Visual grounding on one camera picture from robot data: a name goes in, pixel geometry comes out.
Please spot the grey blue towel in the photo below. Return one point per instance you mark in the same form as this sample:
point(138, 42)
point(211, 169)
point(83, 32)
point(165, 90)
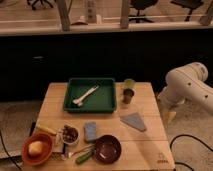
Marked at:
point(134, 120)

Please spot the yellow fruit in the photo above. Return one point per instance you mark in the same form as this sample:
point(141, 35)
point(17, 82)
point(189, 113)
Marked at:
point(35, 148)

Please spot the blue sponge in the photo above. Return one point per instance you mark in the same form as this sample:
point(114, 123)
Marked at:
point(90, 131)

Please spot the green plastic tray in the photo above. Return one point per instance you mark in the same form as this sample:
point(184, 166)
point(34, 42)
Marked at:
point(102, 100)

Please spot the yellow banana toy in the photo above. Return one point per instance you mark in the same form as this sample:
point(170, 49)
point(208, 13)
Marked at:
point(46, 129)

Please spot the wooden post left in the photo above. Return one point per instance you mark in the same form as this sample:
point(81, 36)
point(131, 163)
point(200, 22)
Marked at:
point(63, 13)

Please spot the orange bowl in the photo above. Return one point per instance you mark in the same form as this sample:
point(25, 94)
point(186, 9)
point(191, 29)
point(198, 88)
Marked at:
point(47, 149)

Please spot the white cup with brown contents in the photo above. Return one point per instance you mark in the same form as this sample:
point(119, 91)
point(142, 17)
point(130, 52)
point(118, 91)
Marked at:
point(70, 135)

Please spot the green cucumber toy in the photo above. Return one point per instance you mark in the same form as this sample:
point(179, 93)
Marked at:
point(84, 157)

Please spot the green cup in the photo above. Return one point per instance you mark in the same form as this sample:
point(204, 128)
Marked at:
point(129, 83)

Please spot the dark purple bowl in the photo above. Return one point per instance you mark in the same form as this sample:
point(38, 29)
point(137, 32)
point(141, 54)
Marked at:
point(107, 149)

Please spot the black office chair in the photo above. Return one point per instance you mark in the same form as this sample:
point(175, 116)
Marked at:
point(141, 5)
point(43, 3)

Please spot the black office chair left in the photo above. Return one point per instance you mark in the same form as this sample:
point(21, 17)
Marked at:
point(43, 3)

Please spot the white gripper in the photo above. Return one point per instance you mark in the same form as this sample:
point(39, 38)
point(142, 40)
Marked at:
point(168, 106)

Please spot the wooden post middle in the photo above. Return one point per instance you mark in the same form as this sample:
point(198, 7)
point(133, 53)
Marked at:
point(125, 8)

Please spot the wooden post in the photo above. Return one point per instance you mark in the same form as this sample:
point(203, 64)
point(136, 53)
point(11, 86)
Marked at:
point(63, 13)
point(125, 8)

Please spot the white bone-shaped tool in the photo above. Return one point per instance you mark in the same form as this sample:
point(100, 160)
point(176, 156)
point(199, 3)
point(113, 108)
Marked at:
point(79, 101)

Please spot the dark grey cup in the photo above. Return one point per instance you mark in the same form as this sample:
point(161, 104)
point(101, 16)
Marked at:
point(127, 95)

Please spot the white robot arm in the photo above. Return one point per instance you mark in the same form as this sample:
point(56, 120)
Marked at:
point(186, 82)

